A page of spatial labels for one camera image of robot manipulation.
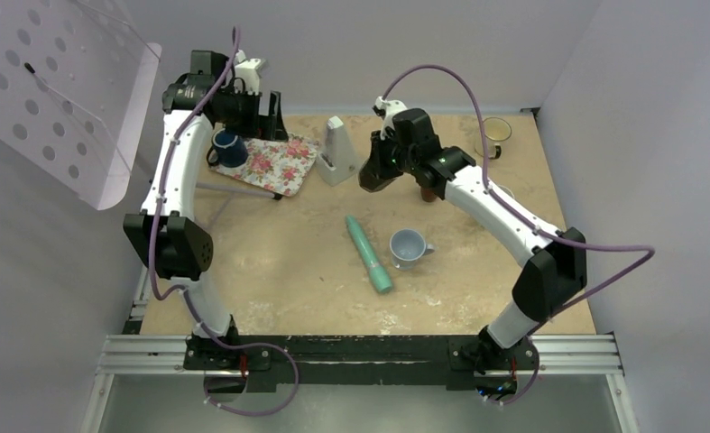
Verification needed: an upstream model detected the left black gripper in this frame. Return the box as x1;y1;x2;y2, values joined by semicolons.
217;86;287;142

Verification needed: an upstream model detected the dark blue mug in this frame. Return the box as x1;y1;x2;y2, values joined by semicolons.
206;128;248;168

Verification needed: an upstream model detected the white upside-down mug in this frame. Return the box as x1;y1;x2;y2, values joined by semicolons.
389;228;436;271

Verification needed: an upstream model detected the beige mug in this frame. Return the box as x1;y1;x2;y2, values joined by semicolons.
474;117;512;161

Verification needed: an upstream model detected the black mug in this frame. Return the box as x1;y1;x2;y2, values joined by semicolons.
357;156;402;193

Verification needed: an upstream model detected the brown striped mug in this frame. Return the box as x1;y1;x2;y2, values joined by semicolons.
420;188;438;203

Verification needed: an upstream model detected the light green mug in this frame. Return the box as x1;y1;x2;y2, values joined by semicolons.
498;185;515;199

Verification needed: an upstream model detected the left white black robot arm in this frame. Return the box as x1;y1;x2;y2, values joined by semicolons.
123;50;289;369

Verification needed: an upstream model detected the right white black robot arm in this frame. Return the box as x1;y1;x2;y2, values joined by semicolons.
358;104;587;367

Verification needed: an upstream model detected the white wedge-shaped device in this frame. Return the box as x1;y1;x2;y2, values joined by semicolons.
315;116;361;187

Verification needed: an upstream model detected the floral tray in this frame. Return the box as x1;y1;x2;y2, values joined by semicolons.
209;133;320;198

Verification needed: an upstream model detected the teal cylindrical tube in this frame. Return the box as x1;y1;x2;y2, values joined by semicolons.
345;215;393;294

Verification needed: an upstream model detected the white perforated panel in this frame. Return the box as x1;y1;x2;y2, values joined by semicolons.
0;0;161;210

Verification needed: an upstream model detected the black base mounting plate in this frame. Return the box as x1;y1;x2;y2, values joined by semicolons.
183;335;537;395

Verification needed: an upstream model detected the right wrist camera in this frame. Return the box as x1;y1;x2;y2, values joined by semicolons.
373;96;408;140

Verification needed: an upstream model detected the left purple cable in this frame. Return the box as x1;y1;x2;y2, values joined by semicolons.
147;26;302;419

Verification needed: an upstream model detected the purple cable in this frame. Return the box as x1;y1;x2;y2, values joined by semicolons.
381;64;657;336
147;26;302;419

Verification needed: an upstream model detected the aluminium frame rail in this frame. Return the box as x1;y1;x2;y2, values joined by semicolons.
79;335;639;432

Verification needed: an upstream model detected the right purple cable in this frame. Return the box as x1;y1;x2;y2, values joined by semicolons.
381;64;657;336

